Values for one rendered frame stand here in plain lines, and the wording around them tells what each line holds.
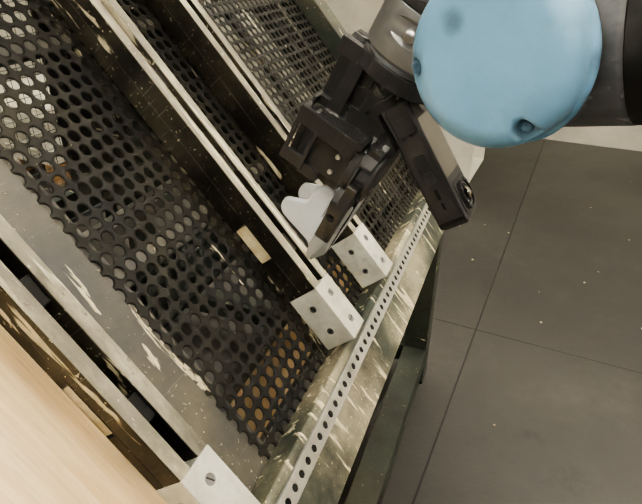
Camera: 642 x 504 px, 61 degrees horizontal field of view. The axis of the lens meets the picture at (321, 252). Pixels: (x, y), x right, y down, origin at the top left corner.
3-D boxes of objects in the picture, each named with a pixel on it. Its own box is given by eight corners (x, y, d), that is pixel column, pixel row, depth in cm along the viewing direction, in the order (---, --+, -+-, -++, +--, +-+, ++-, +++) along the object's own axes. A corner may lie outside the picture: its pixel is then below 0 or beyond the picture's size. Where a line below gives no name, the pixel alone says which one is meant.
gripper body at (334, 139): (313, 137, 53) (371, 22, 46) (384, 187, 52) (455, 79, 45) (274, 161, 47) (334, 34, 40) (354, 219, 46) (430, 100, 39)
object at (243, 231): (261, 264, 103) (272, 258, 101) (235, 231, 102) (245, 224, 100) (268, 257, 106) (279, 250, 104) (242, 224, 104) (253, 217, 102)
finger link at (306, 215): (273, 229, 55) (309, 159, 50) (319, 263, 55) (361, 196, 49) (257, 242, 53) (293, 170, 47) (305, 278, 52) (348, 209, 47)
